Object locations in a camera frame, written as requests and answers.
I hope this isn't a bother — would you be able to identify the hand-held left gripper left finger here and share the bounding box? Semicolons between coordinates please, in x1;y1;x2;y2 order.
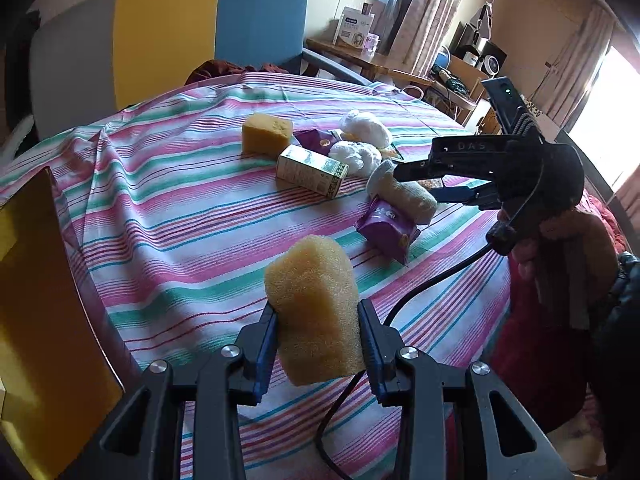
99;304;280;480

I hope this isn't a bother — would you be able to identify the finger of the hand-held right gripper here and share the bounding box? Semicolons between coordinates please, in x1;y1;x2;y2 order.
432;184;504;210
392;159;442;181

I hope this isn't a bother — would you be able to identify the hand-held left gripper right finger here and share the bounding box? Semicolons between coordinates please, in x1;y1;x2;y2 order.
357;299;574;480

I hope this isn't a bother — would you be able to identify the beige sock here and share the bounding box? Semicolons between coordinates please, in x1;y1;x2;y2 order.
367;159;439;225

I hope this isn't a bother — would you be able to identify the white plastic bag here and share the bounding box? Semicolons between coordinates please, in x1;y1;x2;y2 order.
340;109;394;149
327;140;382;177

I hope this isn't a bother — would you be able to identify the pale yellow sponge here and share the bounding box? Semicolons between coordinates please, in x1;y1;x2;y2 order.
264;237;366;387

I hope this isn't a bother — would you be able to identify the purple snack packet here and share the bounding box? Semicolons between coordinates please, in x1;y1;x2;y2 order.
354;196;421;265
295;129;342;157

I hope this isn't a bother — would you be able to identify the green white carton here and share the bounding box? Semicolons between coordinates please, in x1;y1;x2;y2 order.
276;145;350;199

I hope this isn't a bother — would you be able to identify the yellow sponge block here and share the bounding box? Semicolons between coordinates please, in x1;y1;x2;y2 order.
242;114;295;159

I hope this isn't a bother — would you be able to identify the maroon cardboard box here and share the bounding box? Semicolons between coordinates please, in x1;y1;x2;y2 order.
0;166;127;480

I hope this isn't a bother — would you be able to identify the person's right hand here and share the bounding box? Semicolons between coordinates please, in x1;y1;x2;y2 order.
509;206;621;312

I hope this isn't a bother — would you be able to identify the pink curtain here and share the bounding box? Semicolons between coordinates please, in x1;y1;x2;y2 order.
529;5;617;127

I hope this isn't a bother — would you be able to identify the wooden desk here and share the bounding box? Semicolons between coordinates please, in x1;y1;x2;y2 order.
305;37;437;87

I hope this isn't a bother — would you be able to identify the striped tablecloth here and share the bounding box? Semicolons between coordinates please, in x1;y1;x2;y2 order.
0;71;516;480

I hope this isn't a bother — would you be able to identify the white printed box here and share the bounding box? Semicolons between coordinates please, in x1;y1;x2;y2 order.
332;6;377;49

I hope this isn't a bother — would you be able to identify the patterned curtain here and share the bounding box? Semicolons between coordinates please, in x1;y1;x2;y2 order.
384;0;497;79

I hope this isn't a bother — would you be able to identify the red blanket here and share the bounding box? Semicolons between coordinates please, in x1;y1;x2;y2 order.
492;195;628;436

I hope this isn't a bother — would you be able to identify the dark red cloth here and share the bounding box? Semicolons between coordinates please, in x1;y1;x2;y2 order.
186;59;292;87

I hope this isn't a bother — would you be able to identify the grey yellow blue chair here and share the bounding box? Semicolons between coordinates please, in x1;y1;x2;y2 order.
27;0;372;127

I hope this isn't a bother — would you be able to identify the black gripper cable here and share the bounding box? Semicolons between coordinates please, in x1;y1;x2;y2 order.
315;240;506;480

